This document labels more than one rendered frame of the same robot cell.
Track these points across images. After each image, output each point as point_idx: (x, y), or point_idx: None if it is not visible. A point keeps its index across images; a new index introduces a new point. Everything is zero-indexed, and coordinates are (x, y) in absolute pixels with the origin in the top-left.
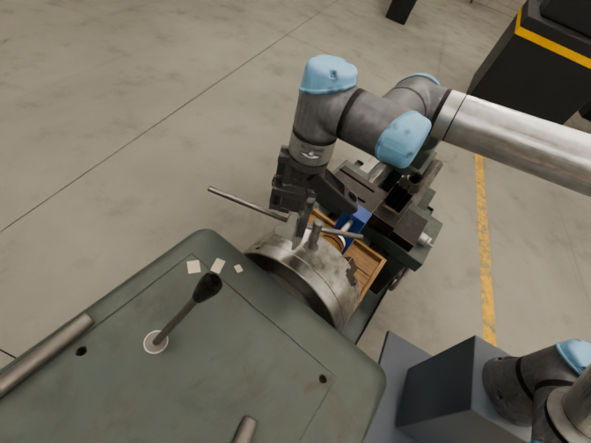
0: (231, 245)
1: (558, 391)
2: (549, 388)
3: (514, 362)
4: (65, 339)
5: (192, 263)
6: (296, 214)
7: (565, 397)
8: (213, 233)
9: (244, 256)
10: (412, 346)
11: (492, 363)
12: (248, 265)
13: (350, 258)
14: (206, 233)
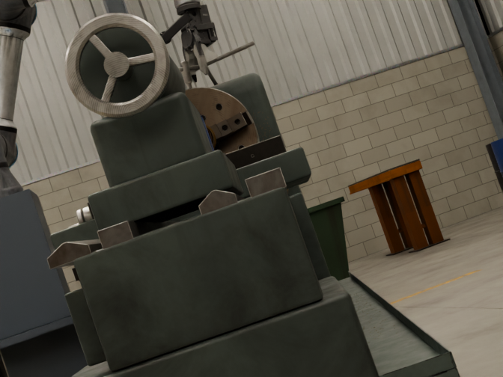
0: (234, 82)
1: (10, 123)
2: (4, 138)
3: (7, 168)
4: None
5: None
6: (192, 49)
7: (13, 114)
8: (248, 75)
9: (222, 86)
10: (69, 316)
11: (19, 185)
12: (214, 86)
13: None
14: (249, 73)
